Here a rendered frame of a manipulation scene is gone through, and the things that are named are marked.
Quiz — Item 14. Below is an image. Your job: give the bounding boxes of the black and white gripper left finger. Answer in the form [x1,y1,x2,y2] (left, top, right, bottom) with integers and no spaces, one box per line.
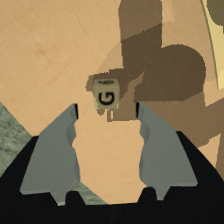
[0,103,80,224]

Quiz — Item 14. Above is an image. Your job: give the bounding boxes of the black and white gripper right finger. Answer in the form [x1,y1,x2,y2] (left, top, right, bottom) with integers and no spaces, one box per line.
[136,101,224,224]

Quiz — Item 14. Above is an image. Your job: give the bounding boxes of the cream block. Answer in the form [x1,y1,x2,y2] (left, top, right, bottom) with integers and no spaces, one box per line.
[93,79,120,109]

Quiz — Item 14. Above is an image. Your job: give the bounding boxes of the pale yellow mat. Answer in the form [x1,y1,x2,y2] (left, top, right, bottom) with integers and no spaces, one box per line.
[200,0,224,90]

